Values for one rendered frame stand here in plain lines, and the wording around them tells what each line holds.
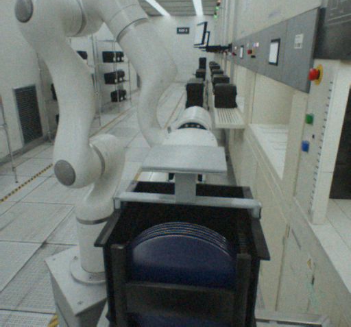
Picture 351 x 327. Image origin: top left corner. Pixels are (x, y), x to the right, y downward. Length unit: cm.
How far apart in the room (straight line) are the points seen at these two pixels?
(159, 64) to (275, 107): 193
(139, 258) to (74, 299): 53
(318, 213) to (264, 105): 154
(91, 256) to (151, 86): 56
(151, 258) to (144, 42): 44
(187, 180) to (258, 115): 209
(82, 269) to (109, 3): 77
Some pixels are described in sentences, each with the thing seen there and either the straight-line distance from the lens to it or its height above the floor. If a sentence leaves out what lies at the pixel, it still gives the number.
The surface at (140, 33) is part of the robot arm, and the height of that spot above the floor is 146.
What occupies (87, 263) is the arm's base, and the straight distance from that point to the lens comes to 99.
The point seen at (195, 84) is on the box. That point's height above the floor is 96.
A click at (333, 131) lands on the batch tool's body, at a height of 119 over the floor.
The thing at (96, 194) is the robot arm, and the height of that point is 102.
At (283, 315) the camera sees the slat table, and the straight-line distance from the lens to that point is 93.
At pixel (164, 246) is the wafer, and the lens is 43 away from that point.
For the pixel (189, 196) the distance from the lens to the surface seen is 45.
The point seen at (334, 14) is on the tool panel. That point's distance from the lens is 103.
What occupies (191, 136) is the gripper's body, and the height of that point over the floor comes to 127.
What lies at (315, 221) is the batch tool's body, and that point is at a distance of 110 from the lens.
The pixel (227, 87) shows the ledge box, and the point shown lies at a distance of 339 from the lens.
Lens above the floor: 142
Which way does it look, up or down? 19 degrees down
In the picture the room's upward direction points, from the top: straight up
